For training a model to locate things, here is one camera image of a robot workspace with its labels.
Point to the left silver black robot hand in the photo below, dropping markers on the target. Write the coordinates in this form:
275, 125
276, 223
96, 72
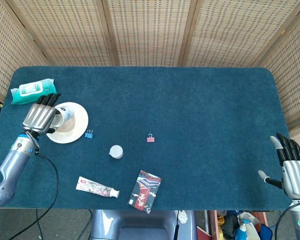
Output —
38, 117

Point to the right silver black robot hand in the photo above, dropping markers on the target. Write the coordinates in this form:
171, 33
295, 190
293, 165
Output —
296, 177

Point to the white paper cup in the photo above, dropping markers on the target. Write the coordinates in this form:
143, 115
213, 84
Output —
65, 113

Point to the beige bowl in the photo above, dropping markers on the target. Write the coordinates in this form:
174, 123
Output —
70, 126

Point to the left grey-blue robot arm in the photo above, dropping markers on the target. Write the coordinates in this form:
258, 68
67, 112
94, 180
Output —
12, 170

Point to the white round plate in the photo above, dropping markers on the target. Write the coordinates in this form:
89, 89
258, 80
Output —
77, 132

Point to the green wet wipes pack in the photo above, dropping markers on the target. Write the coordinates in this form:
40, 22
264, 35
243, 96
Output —
30, 90

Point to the blue binder clip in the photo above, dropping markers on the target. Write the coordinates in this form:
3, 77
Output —
89, 135

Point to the blue fabric pouch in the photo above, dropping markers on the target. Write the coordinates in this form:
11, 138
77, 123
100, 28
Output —
266, 233

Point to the blue white spray bottle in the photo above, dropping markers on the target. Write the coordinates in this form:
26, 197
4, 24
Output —
241, 232

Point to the floral toothpaste tube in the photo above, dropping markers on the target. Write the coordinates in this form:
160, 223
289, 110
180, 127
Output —
95, 187

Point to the red binder clip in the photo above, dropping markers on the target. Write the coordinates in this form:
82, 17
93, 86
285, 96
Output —
150, 139

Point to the dark blue felt table mat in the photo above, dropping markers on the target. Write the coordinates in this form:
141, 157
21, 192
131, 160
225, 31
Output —
190, 105

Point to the black red printed packet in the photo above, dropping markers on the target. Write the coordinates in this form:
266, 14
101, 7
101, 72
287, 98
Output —
145, 192

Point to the grey-blue robot torso base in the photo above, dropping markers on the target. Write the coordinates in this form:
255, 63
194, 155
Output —
140, 227

